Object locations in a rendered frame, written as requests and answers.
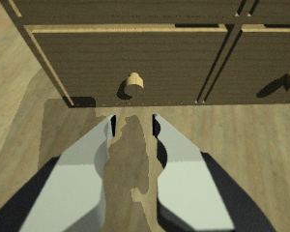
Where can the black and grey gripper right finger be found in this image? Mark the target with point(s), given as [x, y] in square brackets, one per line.
[195, 194]

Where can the brown wooden drawer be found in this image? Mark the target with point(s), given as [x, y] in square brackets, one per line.
[270, 8]
[131, 65]
[256, 68]
[126, 7]

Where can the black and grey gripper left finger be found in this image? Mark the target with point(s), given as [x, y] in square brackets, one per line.
[66, 194]

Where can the light wooden chest of drawers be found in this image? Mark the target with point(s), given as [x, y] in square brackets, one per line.
[26, 24]

